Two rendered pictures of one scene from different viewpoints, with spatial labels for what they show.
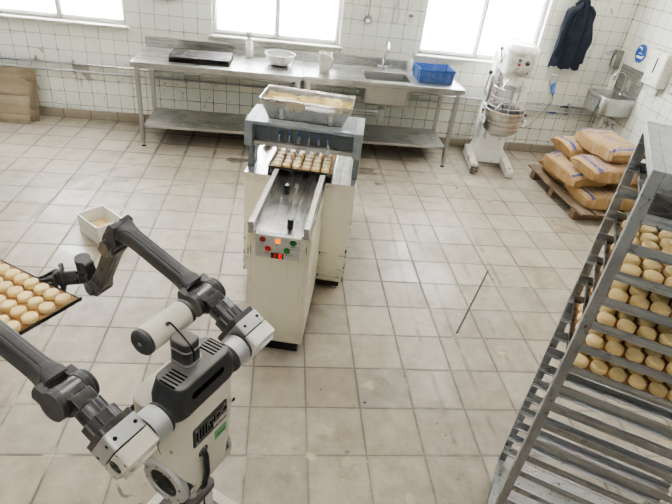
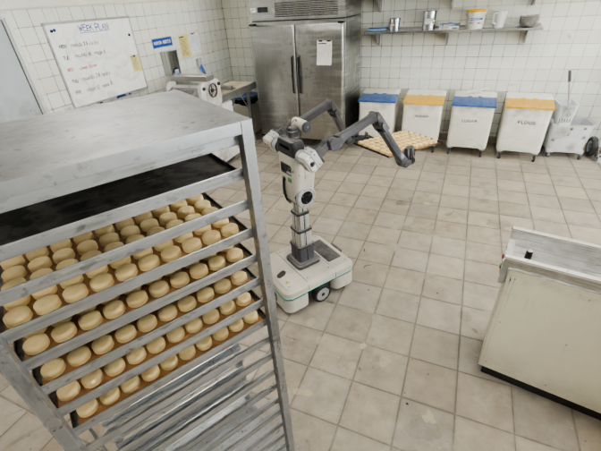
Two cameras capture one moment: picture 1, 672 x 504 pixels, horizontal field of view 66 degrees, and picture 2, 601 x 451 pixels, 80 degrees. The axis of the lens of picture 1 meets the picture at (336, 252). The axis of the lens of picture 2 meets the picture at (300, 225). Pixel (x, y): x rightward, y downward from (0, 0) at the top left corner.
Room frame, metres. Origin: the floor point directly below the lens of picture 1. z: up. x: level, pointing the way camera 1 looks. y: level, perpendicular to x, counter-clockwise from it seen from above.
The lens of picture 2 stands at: (2.19, -1.56, 2.05)
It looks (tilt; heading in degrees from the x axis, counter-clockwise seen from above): 33 degrees down; 123
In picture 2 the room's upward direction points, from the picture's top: 4 degrees counter-clockwise
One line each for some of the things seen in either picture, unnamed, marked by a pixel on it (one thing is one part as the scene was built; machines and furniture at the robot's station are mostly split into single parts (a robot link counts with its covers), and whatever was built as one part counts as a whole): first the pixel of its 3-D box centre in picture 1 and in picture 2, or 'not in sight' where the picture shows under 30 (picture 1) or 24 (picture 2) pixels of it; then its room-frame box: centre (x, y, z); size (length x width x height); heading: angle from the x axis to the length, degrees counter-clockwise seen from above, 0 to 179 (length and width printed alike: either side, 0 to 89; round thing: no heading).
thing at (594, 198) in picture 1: (605, 195); not in sight; (4.93, -2.65, 0.19); 0.72 x 0.42 x 0.15; 102
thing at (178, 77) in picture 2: not in sight; (191, 77); (-1.67, 1.97, 1.23); 0.58 x 0.19 x 0.07; 8
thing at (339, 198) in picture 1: (308, 194); not in sight; (3.64, 0.27, 0.42); 1.28 x 0.72 x 0.84; 178
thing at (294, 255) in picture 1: (278, 246); (506, 260); (2.30, 0.31, 0.77); 0.24 x 0.04 x 0.14; 88
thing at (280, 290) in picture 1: (286, 259); (565, 327); (2.66, 0.30, 0.45); 0.70 x 0.34 x 0.90; 178
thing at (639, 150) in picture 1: (559, 329); (276, 355); (1.63, -0.92, 0.97); 0.03 x 0.03 x 1.70; 68
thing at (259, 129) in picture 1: (305, 144); not in sight; (3.17, 0.28, 1.01); 0.72 x 0.33 x 0.34; 88
